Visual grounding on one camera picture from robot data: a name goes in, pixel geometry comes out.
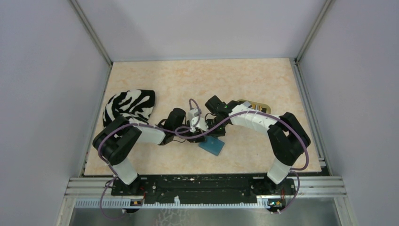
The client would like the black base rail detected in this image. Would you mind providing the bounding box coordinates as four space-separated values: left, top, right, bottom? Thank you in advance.
111 173 298 212

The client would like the blue card holder wallet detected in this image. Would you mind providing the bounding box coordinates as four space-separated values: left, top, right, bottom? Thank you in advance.
198 136 225 156

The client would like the credit cards stack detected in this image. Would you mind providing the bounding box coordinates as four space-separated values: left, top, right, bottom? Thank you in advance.
243 101 269 113

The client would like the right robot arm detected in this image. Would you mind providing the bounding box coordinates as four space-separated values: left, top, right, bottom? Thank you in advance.
205 96 311 194

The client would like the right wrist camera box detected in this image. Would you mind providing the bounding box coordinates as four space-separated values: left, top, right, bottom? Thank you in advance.
190 116 208 133

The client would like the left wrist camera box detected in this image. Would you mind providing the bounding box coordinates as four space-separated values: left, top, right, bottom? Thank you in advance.
187 108 202 125

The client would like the cream oval card tray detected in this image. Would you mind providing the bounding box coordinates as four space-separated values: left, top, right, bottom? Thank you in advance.
237 99 271 114

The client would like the zebra striped cloth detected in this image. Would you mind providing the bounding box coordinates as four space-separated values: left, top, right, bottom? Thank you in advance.
102 89 156 128

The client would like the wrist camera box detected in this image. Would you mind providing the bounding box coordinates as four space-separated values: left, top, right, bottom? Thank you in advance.
187 108 202 125
190 116 208 133

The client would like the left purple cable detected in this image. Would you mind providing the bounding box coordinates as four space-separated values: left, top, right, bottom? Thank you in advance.
97 98 203 219

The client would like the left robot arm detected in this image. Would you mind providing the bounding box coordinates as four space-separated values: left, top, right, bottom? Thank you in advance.
92 108 209 195

